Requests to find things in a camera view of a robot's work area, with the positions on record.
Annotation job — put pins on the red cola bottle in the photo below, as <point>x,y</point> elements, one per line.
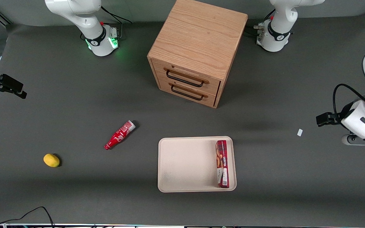
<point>119,135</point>

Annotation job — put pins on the dark grey table mat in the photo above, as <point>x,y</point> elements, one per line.
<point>74,190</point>

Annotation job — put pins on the wooden drawer cabinet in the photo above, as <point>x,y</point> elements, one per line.
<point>198,38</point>

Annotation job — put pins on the yellow lemon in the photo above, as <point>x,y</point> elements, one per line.
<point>51,160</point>

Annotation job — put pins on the red cookie box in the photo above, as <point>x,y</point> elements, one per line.
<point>222,164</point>

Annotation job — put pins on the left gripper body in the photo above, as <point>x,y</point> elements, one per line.
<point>340,116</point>

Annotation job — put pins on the beige plastic tray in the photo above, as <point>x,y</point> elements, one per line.
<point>188,164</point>

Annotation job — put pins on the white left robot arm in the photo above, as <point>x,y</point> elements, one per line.
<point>277,34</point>

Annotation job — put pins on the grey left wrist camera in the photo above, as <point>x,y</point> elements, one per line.
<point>360,141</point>

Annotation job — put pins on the small white paper scrap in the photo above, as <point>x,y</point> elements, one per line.
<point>299,132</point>

